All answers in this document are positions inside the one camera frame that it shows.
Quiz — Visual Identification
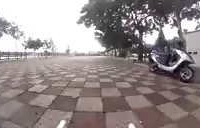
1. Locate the row of large dark trees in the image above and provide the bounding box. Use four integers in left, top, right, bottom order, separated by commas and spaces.
76, 0, 200, 62

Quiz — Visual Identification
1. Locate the wooden railing fence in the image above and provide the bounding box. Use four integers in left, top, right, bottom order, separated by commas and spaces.
0, 49, 28, 63

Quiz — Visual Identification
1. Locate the checkered paved plaza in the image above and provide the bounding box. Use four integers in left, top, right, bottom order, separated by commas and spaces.
0, 55, 200, 128

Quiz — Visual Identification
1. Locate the white scooter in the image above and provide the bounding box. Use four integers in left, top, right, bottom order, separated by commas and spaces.
148, 46, 197, 84

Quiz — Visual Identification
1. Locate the row of small trees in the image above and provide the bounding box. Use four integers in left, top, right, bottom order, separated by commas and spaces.
0, 5, 72, 60

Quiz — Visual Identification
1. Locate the white wall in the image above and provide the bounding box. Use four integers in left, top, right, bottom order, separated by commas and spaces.
183, 28, 200, 66

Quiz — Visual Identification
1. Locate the robot's own part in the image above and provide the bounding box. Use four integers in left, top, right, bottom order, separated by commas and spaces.
55, 119, 67, 128
127, 122, 137, 128

